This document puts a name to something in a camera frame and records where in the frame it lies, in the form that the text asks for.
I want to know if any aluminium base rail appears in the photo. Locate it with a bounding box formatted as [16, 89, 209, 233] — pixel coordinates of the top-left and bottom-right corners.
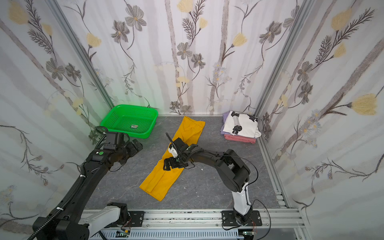
[80, 207, 310, 240]

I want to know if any white black folded t shirt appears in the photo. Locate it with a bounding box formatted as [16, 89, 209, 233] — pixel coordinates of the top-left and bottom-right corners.
[224, 111, 262, 139]

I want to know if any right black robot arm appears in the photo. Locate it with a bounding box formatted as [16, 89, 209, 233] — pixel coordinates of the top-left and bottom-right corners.
[163, 138, 253, 225]

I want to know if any black mounting plate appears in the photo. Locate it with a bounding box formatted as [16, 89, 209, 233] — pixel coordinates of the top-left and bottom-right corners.
[221, 210, 263, 228]
[127, 211, 145, 228]

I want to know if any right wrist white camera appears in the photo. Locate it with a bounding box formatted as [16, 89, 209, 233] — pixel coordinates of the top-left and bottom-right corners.
[168, 145, 179, 158]

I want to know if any corner aluminium post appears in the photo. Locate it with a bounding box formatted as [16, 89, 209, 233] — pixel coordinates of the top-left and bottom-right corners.
[254, 0, 315, 117]
[45, 0, 115, 111]

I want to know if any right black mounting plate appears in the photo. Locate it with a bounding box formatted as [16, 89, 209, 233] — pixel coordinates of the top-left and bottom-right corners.
[221, 210, 263, 228]

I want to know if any pink folded t shirt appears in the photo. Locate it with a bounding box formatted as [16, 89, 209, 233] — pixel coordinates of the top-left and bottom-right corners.
[224, 134, 257, 144]

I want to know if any yellow t shirt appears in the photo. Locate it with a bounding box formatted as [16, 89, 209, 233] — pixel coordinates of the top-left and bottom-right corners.
[140, 117, 206, 202]

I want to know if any green plastic basket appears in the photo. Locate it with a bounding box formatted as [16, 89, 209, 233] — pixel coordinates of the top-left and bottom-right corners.
[100, 105, 158, 139]

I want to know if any left corner aluminium post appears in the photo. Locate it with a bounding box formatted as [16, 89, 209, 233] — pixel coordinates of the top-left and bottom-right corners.
[45, 0, 115, 111]

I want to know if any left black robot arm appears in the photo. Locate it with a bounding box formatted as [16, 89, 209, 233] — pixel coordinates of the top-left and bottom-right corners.
[29, 128, 143, 240]

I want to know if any right corner aluminium post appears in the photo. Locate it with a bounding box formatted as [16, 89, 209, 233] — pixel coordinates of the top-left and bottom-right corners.
[254, 0, 315, 117]

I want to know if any left black corrugated cable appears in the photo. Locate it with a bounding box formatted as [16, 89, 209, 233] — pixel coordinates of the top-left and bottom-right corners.
[26, 175, 86, 240]

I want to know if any white slotted cable duct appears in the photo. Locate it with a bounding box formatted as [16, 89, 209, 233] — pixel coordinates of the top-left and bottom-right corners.
[101, 229, 245, 240]

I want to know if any purple folded t shirt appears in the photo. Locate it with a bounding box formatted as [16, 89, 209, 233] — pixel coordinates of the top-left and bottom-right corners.
[221, 111, 230, 135]

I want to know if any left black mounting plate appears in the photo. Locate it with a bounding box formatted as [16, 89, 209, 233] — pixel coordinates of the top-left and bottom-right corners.
[127, 211, 145, 228]

